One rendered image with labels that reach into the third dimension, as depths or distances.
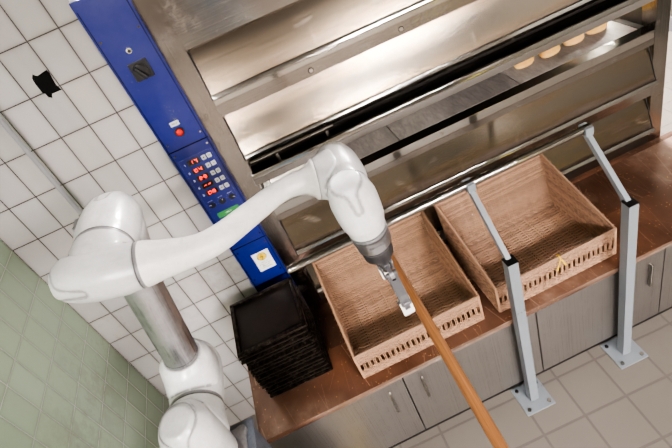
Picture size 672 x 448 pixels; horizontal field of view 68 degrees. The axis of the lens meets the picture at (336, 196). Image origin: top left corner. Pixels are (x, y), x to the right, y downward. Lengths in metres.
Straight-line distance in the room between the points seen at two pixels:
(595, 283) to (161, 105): 1.81
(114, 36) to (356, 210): 1.00
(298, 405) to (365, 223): 1.25
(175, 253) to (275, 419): 1.25
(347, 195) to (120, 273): 0.48
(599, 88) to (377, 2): 1.16
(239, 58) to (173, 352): 0.96
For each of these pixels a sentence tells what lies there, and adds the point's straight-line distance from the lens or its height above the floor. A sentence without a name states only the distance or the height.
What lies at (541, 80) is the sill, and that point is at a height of 1.18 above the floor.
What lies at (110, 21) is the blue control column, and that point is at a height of 2.06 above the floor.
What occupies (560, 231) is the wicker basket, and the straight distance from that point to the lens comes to 2.43.
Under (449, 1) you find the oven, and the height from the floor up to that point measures 1.67.
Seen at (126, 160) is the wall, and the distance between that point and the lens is 1.90.
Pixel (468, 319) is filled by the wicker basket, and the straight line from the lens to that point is 2.11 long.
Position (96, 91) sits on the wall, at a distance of 1.81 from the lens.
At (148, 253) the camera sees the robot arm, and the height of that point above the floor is 1.78.
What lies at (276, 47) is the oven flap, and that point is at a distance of 1.77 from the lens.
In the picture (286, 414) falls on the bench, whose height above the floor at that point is 0.58.
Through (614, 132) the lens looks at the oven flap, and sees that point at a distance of 2.72.
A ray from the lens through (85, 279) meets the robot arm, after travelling 1.10.
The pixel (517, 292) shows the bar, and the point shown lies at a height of 0.80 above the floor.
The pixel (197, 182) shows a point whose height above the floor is 1.45.
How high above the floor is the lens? 2.33
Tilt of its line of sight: 36 degrees down
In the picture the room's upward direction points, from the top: 23 degrees counter-clockwise
